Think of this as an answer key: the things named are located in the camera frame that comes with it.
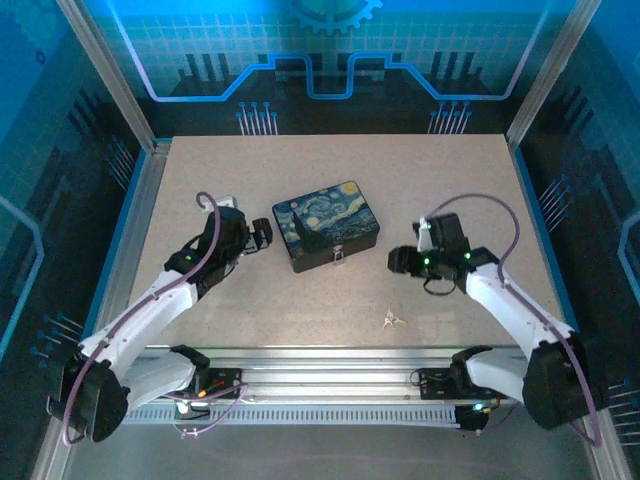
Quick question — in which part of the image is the aluminium side rail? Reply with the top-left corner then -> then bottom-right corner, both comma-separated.
82,142 -> 174,351

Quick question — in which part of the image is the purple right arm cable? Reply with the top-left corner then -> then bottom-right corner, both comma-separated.
432,193 -> 602,448

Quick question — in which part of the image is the aluminium frame post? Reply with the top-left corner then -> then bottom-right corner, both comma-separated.
54,0 -> 174,154
504,0 -> 604,152

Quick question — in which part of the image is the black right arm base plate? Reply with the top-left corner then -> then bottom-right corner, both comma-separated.
417,367 -> 507,401

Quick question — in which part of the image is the starry night print tin box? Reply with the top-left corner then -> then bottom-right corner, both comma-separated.
272,180 -> 381,274

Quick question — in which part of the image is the silver key bunch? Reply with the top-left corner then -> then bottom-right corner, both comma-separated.
381,305 -> 408,331

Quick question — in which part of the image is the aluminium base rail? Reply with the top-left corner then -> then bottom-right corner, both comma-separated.
122,344 -> 531,404

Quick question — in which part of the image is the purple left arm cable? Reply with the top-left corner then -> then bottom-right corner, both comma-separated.
59,192 -> 250,446

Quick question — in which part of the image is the slotted grey cable duct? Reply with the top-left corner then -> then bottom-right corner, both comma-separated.
122,403 -> 464,427

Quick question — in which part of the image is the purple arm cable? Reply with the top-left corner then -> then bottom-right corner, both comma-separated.
432,193 -> 602,448
59,192 -> 250,446

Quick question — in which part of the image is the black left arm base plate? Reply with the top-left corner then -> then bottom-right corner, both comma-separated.
192,366 -> 245,401

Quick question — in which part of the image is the white plug connector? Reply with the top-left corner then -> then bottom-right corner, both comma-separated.
174,399 -> 211,421

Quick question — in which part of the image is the black controller box green light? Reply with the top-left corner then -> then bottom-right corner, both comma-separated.
455,402 -> 494,435

